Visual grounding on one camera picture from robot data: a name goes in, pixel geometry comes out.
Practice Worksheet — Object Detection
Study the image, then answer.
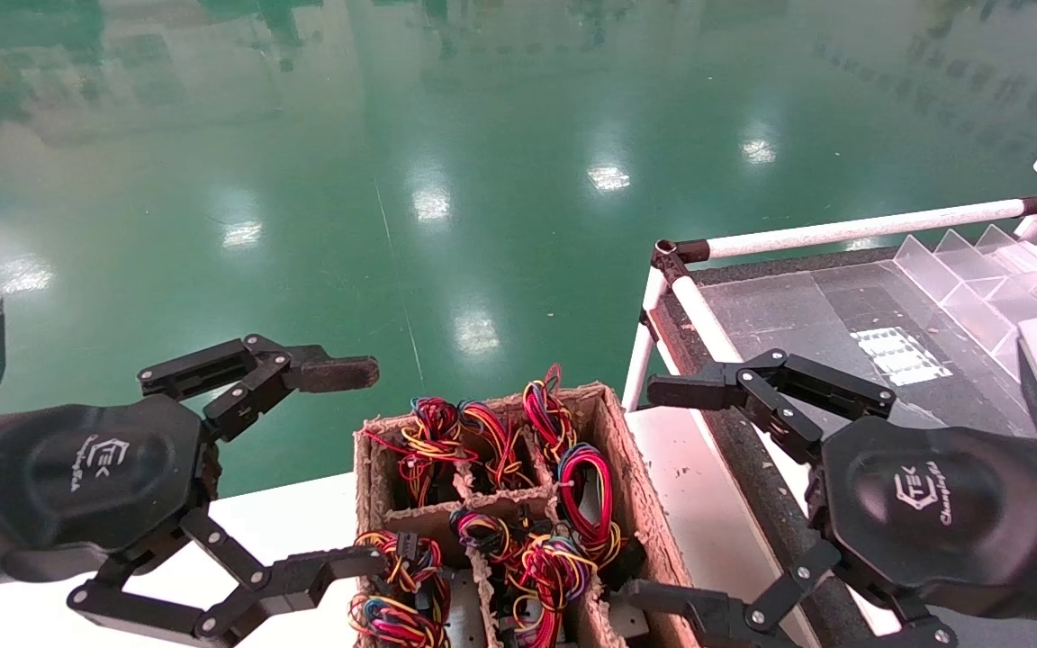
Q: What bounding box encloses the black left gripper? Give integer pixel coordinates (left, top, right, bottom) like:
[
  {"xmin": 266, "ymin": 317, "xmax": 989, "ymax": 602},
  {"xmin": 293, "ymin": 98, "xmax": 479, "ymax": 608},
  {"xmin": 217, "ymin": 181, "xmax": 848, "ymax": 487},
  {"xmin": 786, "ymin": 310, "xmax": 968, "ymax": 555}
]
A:
[{"xmin": 0, "ymin": 334, "xmax": 386, "ymax": 648}]

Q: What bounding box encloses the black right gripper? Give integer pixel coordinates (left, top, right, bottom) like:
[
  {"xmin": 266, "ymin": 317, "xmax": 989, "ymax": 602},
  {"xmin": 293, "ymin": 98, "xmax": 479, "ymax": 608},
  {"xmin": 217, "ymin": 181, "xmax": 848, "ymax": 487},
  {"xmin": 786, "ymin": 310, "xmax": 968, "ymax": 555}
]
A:
[{"xmin": 619, "ymin": 349, "xmax": 1037, "ymax": 648}]

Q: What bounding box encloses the grey power supply with wires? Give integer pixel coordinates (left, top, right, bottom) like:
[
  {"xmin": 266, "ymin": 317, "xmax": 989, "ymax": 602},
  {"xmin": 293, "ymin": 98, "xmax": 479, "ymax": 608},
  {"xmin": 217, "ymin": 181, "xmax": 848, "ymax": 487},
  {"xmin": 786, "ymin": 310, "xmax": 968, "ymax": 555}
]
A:
[{"xmin": 556, "ymin": 443, "xmax": 623, "ymax": 568}]

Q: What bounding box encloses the brown cardboard divider box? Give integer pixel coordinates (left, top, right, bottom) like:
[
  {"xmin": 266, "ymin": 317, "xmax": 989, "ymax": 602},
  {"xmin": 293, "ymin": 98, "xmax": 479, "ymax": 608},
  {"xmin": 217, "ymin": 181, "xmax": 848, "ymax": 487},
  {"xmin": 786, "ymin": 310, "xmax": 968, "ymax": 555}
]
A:
[{"xmin": 354, "ymin": 382, "xmax": 699, "ymax": 648}]

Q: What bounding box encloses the white cart leg pipe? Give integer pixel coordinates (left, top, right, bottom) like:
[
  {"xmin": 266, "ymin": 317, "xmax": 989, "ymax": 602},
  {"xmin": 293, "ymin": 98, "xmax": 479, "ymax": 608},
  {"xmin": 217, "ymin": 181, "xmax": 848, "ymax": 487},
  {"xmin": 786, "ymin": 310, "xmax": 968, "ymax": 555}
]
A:
[{"xmin": 624, "ymin": 268, "xmax": 668, "ymax": 410}]

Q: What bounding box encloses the clear acrylic divider tray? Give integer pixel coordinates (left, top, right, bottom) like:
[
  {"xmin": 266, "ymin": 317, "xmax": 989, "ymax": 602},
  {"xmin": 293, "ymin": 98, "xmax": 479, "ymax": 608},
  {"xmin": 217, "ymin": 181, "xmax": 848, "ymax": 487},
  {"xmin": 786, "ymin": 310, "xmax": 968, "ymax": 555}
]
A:
[{"xmin": 892, "ymin": 225, "xmax": 1037, "ymax": 379}]

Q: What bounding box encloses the white cart crossbar pipe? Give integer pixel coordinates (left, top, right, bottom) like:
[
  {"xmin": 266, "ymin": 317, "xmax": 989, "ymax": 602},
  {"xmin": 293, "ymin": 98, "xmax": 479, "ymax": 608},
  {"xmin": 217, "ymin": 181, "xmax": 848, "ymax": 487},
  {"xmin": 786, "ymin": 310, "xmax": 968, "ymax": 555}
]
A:
[{"xmin": 708, "ymin": 198, "xmax": 1028, "ymax": 259}]

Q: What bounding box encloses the coloured wire harness bundle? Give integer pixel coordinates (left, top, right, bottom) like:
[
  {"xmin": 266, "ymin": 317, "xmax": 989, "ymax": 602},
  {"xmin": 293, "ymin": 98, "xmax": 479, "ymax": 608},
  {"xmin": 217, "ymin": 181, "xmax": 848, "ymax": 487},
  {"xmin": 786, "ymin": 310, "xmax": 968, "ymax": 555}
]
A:
[
  {"xmin": 449, "ymin": 507, "xmax": 519, "ymax": 563},
  {"xmin": 457, "ymin": 400, "xmax": 524, "ymax": 491},
  {"xmin": 355, "ymin": 529, "xmax": 443, "ymax": 599},
  {"xmin": 505, "ymin": 531, "xmax": 600, "ymax": 648},
  {"xmin": 347, "ymin": 589, "xmax": 452, "ymax": 648},
  {"xmin": 364, "ymin": 397, "xmax": 474, "ymax": 505},
  {"xmin": 521, "ymin": 364, "xmax": 579, "ymax": 464}
]

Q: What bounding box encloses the long white cart rail pipe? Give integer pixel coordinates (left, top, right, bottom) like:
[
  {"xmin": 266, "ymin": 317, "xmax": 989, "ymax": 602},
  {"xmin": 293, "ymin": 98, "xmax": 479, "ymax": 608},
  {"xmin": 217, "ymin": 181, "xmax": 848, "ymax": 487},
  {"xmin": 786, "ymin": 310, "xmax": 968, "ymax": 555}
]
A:
[{"xmin": 667, "ymin": 273, "xmax": 902, "ymax": 648}]

